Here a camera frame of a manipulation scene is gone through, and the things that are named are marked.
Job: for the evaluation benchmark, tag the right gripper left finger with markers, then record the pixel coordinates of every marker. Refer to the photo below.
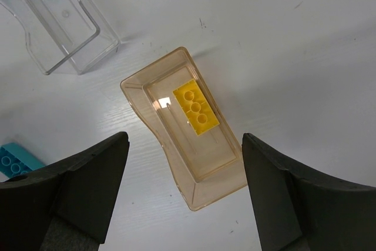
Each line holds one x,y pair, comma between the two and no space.
67,205

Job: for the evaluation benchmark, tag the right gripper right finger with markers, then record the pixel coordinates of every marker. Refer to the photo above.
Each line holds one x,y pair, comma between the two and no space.
297,207

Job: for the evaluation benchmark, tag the teal rectangular lego brick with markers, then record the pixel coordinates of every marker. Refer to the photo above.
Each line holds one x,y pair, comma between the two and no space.
16,160

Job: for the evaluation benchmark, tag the small yellow lego brick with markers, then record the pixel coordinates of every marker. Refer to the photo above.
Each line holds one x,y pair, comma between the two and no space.
196,107

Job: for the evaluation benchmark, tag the orange tinted plastic container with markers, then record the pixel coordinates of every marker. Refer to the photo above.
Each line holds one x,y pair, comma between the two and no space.
205,168

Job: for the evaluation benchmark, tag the clear plastic container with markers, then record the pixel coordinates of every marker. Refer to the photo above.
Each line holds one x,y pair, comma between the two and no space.
66,36

